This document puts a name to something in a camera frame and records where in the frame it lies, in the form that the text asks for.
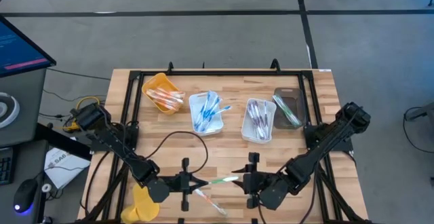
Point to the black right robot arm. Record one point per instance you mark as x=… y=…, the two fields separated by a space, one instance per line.
x=332 y=139

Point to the black desk leg bar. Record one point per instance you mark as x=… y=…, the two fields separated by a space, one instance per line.
x=57 y=139

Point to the yellow tool on floor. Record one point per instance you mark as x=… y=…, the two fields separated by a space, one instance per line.
x=69 y=127

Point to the purple toothbrush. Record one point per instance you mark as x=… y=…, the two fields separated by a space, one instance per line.
x=259 y=125
x=257 y=110
x=266 y=115
x=253 y=122
x=256 y=118
x=251 y=108
x=261 y=130
x=263 y=124
x=252 y=113

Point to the black clamp foot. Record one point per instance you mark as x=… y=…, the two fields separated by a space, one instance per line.
x=254 y=221
x=181 y=221

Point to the grey translucent plastic bin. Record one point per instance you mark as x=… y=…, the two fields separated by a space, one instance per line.
x=296 y=96

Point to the white tape roll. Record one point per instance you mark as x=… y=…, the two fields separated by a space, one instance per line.
x=46 y=184

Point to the black keyboard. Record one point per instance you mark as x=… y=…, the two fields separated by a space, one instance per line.
x=6 y=166

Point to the grey side desk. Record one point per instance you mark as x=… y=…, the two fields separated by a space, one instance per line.
x=28 y=88

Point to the yellow cloth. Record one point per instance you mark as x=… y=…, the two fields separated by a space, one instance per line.
x=146 y=210

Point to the black computer mouse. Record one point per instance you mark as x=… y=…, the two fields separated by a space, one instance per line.
x=25 y=193

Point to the black arched clamp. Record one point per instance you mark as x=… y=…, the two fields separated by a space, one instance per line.
x=275 y=60
x=170 y=64

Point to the white label sticker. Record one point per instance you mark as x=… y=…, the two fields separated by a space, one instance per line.
x=325 y=70

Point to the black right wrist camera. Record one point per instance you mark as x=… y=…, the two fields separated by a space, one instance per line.
x=274 y=197

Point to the white round device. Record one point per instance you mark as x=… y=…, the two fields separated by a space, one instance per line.
x=12 y=110

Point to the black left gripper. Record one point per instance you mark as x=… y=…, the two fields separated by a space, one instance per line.
x=184 y=183

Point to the computer monitor blue screen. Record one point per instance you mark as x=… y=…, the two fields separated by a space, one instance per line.
x=17 y=51

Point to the white printed paper sheet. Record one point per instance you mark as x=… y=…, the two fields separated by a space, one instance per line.
x=64 y=169

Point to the yellow plastic bin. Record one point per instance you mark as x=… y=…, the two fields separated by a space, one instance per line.
x=159 y=79

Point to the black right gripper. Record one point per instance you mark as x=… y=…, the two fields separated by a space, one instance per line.
x=257 y=183

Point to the white plastic bin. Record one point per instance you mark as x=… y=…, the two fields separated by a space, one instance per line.
x=195 y=102
x=249 y=134

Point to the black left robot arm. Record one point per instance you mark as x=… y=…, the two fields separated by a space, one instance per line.
x=112 y=139

